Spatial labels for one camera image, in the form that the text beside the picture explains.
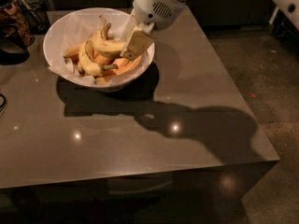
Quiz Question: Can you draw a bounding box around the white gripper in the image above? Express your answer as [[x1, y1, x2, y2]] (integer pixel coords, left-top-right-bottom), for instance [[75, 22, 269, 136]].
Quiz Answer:
[[121, 0, 186, 61]]

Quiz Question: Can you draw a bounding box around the yellow banana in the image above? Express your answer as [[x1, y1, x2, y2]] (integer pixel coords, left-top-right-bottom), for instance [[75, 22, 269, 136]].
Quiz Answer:
[[78, 40, 118, 77], [91, 15, 125, 60]]

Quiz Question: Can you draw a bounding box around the orange banana right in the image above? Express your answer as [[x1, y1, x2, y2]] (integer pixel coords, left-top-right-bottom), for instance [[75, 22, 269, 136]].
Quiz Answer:
[[95, 57, 141, 84]]

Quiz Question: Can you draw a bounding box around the orange banana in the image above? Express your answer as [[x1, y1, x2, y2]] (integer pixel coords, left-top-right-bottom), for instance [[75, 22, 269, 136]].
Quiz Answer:
[[63, 43, 85, 61], [95, 57, 141, 84], [93, 52, 112, 65]]

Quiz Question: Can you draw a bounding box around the orange banana middle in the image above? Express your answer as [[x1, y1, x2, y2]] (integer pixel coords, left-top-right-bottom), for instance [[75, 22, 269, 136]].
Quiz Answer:
[[93, 52, 112, 65]]

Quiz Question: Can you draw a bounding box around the orange banana back left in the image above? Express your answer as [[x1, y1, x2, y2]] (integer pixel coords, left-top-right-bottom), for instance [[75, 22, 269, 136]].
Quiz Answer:
[[63, 43, 85, 61]]

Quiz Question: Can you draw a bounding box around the white bowl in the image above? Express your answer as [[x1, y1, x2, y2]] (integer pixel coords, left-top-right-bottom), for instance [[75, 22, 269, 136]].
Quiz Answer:
[[42, 7, 156, 93]]

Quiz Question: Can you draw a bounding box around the black kettle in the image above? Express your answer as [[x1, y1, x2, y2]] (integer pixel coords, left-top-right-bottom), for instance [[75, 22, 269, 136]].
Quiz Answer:
[[0, 24, 30, 65]]

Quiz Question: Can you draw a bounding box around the patterned brown jar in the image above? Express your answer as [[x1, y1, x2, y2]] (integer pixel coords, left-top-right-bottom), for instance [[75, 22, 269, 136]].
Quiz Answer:
[[0, 0, 35, 47]]

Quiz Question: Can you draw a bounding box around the black wire basket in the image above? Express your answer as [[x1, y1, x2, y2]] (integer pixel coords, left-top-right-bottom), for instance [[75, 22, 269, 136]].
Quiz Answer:
[[21, 0, 50, 35]]

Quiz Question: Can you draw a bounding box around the black cable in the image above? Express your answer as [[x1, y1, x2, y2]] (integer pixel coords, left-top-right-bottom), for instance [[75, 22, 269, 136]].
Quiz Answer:
[[0, 91, 8, 113]]

